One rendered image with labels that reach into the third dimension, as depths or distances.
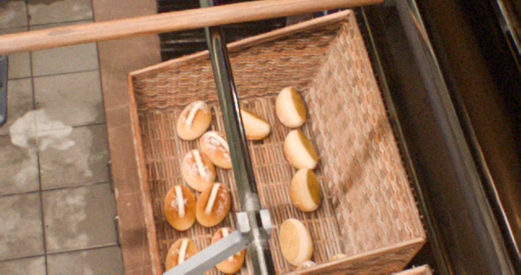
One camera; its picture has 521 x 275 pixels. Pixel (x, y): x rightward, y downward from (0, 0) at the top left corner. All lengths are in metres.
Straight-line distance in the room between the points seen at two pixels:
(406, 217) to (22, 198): 1.31
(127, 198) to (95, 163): 0.76
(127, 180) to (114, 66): 0.31
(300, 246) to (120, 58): 0.65
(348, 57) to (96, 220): 0.98
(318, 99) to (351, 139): 0.19
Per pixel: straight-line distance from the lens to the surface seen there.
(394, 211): 1.93
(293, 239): 2.05
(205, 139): 2.18
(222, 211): 2.10
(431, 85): 1.31
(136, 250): 2.11
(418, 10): 1.35
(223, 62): 1.61
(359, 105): 2.08
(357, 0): 1.68
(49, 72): 3.13
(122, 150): 2.24
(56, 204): 2.86
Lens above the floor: 2.42
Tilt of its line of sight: 55 degrees down
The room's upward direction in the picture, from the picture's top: 5 degrees clockwise
